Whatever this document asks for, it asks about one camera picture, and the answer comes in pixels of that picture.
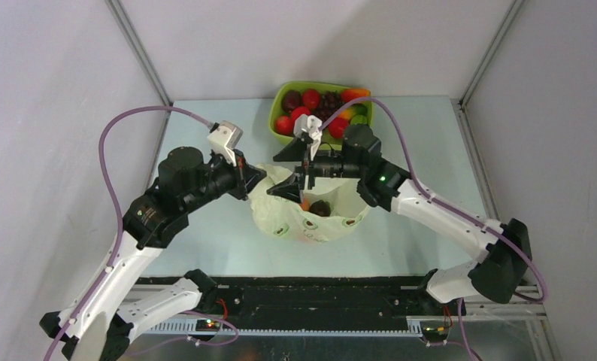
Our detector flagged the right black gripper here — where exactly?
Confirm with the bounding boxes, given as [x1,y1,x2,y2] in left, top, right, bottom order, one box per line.
[266,135,364,205]

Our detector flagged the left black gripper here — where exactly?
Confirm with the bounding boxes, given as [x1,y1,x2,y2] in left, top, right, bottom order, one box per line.
[182,145,266,214]

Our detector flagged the pale green plastic bag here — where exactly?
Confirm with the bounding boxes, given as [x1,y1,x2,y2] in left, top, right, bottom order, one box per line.
[249,163,369,243]

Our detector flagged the dark purple fake plum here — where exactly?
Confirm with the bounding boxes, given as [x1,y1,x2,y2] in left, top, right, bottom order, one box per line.
[308,200,332,217]

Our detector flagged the fake peach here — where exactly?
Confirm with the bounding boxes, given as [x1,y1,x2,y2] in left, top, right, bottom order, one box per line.
[301,199,311,211]

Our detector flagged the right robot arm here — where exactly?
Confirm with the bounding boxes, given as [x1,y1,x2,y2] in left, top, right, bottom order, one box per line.
[267,125,531,314]

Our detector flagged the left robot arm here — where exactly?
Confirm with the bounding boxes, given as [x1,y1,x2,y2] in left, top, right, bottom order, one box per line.
[40,147,266,360]

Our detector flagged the fake strawberry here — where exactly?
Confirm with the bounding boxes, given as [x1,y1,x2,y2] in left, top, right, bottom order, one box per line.
[274,115,295,137]

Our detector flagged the red fake fruit middle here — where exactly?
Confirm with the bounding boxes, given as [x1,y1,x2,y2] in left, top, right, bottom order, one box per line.
[290,106,311,122]

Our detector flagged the red fake fruit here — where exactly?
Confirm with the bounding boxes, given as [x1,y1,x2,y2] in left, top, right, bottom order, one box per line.
[290,106,311,122]
[302,88,321,111]
[327,117,350,139]

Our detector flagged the red fake fruit lower right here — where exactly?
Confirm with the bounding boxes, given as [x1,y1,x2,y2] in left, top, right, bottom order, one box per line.
[327,117,350,139]

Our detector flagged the dark red fake plum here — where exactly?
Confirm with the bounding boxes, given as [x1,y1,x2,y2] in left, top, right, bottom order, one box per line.
[281,89,302,114]

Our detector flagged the red fake fruit top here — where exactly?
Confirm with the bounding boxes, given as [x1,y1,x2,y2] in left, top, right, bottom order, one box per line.
[302,88,321,111]

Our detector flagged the fake grape bunch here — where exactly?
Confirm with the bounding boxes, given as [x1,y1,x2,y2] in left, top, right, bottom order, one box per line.
[312,91,344,121]

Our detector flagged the green fake starfruit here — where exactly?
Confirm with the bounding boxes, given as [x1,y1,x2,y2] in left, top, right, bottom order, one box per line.
[350,114,369,125]

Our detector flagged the yellow green fake mango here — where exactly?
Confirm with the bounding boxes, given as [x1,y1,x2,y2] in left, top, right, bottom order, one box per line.
[338,104,368,121]

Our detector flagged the orange red fake mango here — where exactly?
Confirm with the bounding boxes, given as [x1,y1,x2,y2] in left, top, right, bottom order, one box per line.
[341,88,371,103]

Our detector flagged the green plastic fruit bowl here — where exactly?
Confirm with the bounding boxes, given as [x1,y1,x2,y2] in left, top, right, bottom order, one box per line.
[268,80,374,150]

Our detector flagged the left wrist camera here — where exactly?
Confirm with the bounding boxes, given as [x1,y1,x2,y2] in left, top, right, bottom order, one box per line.
[207,122,243,167]

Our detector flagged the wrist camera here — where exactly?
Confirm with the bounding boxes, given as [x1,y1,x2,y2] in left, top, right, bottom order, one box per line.
[207,122,243,167]
[293,114,323,190]

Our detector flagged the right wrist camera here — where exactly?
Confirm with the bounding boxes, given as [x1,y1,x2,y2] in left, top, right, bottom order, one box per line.
[293,114,323,190]

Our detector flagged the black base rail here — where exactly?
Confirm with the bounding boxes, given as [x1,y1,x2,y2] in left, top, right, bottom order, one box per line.
[129,275,459,332]

